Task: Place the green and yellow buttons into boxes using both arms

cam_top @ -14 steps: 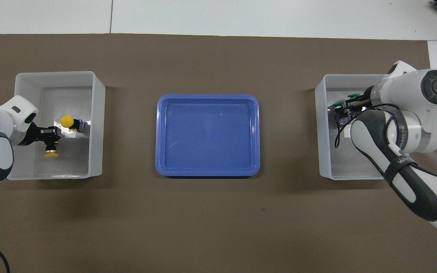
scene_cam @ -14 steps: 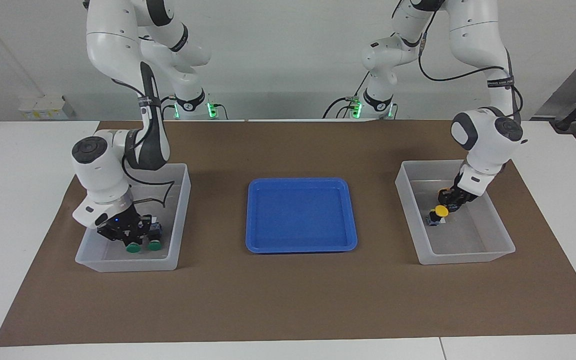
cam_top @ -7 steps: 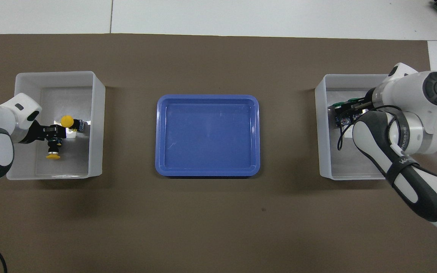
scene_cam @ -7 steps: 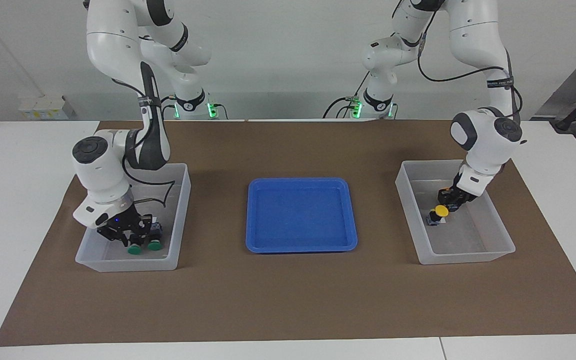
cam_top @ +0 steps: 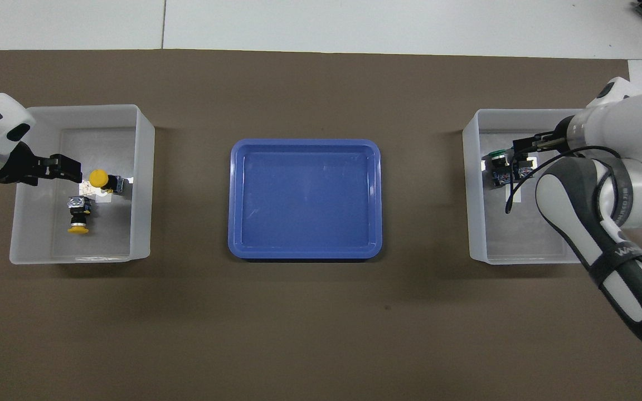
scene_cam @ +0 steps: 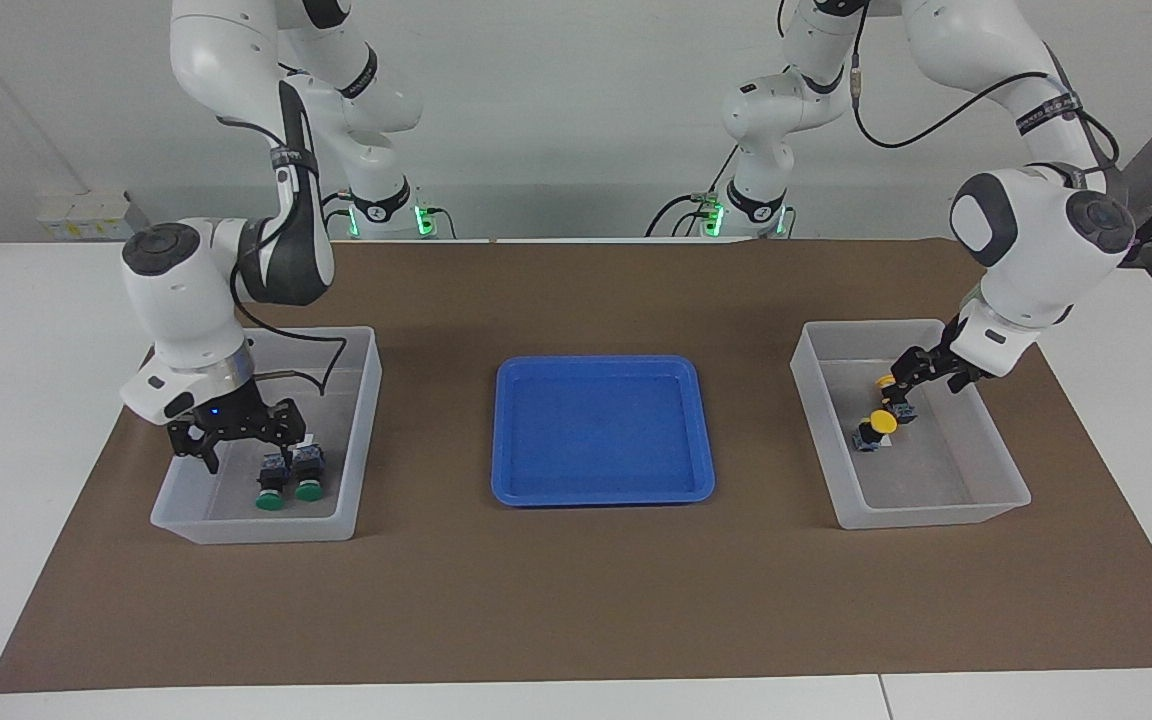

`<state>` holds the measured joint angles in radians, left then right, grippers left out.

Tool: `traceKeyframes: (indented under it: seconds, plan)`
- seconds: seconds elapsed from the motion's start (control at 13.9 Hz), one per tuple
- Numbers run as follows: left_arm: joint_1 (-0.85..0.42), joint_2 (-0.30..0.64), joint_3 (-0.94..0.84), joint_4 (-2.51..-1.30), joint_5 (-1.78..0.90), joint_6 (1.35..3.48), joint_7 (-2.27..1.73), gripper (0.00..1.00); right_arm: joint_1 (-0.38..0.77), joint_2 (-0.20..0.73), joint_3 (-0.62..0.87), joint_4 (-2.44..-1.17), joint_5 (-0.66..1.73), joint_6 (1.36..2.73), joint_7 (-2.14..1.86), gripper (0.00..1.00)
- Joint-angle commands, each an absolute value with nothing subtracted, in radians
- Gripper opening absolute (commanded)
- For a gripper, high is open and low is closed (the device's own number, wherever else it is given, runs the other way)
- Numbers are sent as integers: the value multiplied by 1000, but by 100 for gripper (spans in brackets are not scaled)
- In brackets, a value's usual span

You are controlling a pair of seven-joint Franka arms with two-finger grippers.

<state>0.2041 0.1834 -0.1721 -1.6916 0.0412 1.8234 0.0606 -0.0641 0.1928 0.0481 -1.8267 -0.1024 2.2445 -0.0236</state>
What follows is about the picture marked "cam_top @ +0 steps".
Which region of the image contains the green push button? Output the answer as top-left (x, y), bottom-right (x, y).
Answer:
top-left (484, 149), bottom-right (514, 187)
top-left (513, 156), bottom-right (539, 180)

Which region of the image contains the small-capped yellow push button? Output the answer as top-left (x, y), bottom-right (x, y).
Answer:
top-left (66, 195), bottom-right (93, 236)

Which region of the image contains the translucent plastic box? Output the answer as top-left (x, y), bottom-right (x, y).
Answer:
top-left (9, 104), bottom-right (155, 265)
top-left (462, 108), bottom-right (605, 265)

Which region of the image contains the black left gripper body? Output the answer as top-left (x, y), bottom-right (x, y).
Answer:
top-left (0, 142), bottom-right (40, 185)

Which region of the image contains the large-capped yellow push button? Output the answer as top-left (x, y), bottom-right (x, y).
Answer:
top-left (88, 169), bottom-right (128, 194)

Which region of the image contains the blue plastic tray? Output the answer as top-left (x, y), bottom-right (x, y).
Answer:
top-left (227, 138), bottom-right (384, 261)

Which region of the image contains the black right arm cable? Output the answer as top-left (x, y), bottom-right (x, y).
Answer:
top-left (506, 145), bottom-right (624, 215)

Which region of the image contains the brown table mat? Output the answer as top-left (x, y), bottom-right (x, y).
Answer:
top-left (0, 49), bottom-right (642, 401)

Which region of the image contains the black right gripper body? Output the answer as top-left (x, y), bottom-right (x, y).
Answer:
top-left (541, 129), bottom-right (573, 154)

